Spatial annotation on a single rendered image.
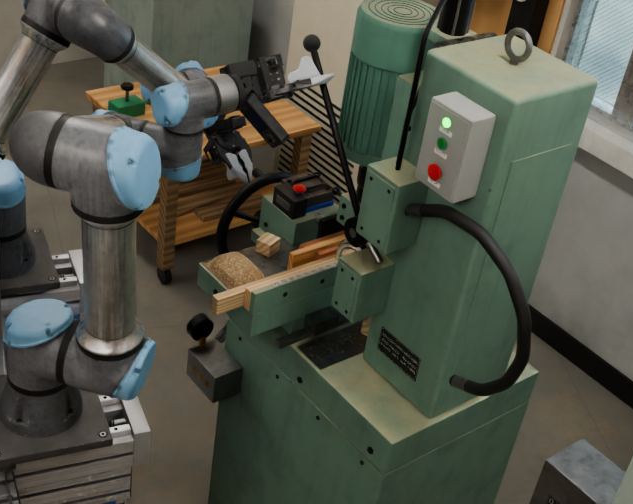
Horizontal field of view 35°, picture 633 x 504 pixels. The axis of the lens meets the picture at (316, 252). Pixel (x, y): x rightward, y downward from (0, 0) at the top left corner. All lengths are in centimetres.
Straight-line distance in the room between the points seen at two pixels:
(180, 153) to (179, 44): 241
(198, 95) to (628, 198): 183
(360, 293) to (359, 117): 35
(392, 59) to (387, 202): 29
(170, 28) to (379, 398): 247
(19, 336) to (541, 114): 97
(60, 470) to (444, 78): 102
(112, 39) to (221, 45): 221
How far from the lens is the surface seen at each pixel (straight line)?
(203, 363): 237
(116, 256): 161
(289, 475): 237
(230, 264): 216
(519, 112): 169
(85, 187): 152
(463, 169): 170
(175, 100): 182
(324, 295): 219
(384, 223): 184
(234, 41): 442
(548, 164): 183
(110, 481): 206
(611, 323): 352
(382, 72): 195
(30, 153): 154
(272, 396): 231
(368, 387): 210
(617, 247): 341
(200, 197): 377
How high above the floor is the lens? 218
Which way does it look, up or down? 34 degrees down
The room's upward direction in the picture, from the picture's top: 9 degrees clockwise
